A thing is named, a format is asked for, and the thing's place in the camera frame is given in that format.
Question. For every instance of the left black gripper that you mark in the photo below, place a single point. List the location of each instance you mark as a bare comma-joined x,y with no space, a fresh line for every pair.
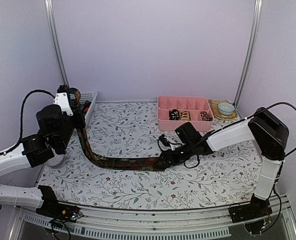
81,123

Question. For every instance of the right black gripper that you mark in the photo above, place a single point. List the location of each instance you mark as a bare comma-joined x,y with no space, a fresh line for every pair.
167,155

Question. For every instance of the brown green patterned tie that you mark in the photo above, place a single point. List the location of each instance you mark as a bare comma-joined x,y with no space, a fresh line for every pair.
133,164

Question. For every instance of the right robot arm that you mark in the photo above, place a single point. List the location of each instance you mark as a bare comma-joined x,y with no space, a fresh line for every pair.
237,165

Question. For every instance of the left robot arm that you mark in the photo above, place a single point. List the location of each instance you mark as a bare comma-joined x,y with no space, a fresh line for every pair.
56,128

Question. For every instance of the pile of dark ties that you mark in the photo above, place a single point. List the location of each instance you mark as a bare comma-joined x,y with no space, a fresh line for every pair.
85,107

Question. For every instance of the white plastic mesh basket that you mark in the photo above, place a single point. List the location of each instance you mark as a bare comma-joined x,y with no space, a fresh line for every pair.
91,96

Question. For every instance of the black white rolled tie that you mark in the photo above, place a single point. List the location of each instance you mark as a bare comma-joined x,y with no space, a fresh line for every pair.
174,115

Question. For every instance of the grey speckled bowl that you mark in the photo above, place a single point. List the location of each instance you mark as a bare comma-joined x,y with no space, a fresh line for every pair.
54,162

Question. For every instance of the yellow patterned rolled tie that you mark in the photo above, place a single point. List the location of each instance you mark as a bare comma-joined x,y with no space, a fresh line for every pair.
185,116

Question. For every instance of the pink divided organizer box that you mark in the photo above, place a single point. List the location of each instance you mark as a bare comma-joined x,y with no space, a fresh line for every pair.
183,103

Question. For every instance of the floral patterned table mat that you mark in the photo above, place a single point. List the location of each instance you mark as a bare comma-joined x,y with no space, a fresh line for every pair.
121,130

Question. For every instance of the dark red rolled tie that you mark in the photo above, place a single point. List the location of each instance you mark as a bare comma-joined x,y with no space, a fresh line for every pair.
205,116

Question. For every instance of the light blue ceramic bowl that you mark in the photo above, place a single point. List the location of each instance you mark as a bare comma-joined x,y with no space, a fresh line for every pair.
226,109

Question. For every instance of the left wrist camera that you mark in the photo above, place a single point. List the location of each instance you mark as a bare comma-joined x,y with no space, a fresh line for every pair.
62,99

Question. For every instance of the front aluminium rail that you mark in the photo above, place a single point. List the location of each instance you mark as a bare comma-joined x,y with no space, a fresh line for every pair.
211,223

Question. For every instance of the left aluminium frame post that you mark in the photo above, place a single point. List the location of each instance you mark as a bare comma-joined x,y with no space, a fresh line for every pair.
55,40

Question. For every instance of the aluminium frame post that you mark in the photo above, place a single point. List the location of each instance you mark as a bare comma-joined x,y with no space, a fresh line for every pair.
249,52
55,40

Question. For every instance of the right aluminium frame post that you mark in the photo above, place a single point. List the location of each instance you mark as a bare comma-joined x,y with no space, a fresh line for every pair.
249,52

